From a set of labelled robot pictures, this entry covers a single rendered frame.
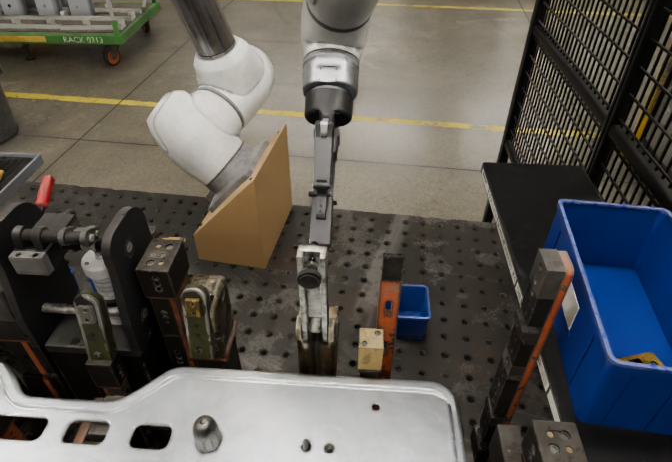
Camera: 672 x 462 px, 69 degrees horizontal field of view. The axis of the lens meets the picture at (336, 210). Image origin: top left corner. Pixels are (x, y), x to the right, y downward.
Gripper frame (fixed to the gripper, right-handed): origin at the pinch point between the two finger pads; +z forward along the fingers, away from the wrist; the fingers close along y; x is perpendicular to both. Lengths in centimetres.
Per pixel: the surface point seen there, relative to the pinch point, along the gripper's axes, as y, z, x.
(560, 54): -46, -56, 55
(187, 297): 1.5, 12.0, -18.4
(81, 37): -275, -200, -229
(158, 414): 2.0, 27.6, -20.3
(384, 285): 5.8, 9.2, 9.3
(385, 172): -207, -73, 18
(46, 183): -5.5, -5.8, -47.1
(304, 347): -2.5, 18.1, -1.6
